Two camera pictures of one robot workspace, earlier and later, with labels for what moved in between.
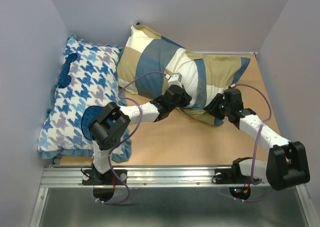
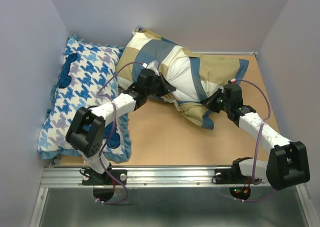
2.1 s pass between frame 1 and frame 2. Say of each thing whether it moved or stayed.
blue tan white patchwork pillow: moved
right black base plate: stayed
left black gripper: moved
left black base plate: stayed
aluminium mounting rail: stayed
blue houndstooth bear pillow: stayed
